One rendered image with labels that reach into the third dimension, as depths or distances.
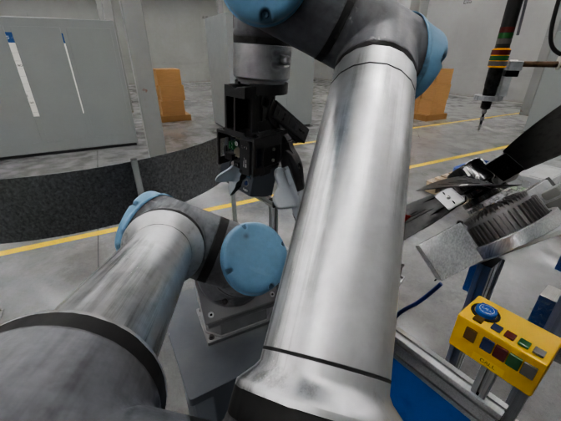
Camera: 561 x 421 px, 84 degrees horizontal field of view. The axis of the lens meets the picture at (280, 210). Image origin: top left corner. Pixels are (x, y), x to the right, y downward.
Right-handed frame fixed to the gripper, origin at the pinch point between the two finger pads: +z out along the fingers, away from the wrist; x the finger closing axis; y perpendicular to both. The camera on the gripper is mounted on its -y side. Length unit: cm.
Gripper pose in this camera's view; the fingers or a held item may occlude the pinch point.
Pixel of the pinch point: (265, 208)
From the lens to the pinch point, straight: 52.7
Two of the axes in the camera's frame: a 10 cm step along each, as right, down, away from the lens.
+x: 7.8, 3.4, -5.3
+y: -6.2, 3.3, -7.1
